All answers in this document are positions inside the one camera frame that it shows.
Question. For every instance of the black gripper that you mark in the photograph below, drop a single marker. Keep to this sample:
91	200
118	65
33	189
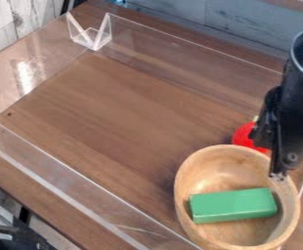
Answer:
278	130

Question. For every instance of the green rectangular block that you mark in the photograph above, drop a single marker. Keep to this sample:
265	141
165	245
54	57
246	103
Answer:
231	205

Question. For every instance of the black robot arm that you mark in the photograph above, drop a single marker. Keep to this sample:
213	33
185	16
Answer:
278	130

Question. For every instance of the brown wooden bowl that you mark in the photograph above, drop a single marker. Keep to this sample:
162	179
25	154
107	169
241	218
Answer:
225	168

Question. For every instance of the red plush strawberry toy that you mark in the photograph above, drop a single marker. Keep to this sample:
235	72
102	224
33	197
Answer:
241	138

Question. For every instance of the black metal clamp stand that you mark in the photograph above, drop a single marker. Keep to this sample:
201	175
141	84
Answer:
19	237

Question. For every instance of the clear acrylic front wall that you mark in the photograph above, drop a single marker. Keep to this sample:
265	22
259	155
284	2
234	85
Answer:
89	213

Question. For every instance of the clear acrylic corner bracket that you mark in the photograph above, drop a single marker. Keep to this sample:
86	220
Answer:
91	38

